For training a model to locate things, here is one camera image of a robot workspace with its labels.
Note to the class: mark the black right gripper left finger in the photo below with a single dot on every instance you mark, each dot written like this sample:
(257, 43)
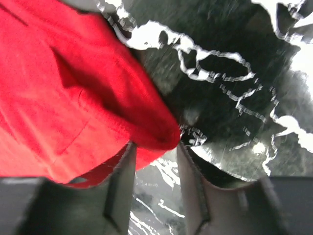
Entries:
(99, 204)

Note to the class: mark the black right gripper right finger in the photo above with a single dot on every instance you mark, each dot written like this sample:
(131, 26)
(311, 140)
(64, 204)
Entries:
(217, 203)

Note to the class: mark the dark red t-shirt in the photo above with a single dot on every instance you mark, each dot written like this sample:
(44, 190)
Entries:
(72, 96)

